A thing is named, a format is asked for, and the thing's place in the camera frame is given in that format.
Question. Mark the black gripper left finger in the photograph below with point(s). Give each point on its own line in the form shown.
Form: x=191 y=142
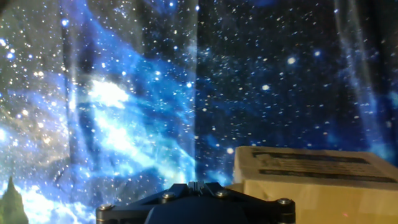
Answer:
x=136 y=208

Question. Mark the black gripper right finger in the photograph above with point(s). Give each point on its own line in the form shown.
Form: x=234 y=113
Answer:
x=267 y=211

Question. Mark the brown cardboard box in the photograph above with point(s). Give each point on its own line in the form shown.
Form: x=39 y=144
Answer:
x=335 y=199

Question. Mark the dark forest print cloth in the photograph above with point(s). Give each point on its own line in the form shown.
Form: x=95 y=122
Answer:
x=12 y=211

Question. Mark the blue galaxy print cloth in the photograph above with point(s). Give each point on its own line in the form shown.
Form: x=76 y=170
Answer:
x=248 y=77

